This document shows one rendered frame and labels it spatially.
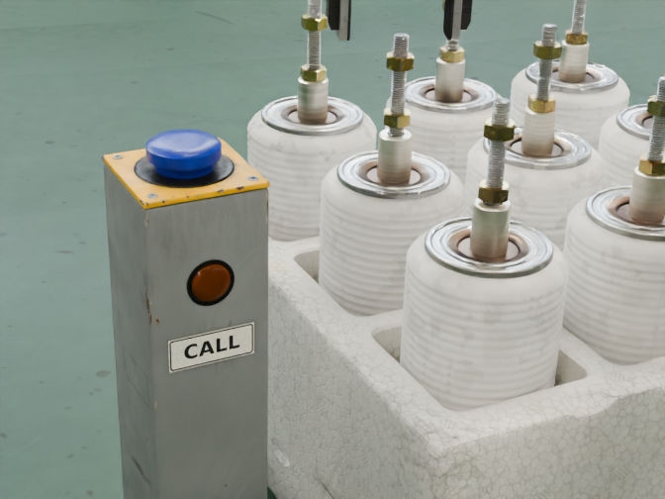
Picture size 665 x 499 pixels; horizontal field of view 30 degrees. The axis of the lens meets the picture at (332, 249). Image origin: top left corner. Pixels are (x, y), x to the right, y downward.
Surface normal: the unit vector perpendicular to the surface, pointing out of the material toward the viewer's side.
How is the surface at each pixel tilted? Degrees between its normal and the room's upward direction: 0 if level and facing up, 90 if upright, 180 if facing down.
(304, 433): 90
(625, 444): 90
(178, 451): 90
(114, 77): 0
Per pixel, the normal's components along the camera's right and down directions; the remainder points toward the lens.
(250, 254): 0.45, 0.41
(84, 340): 0.03, -0.89
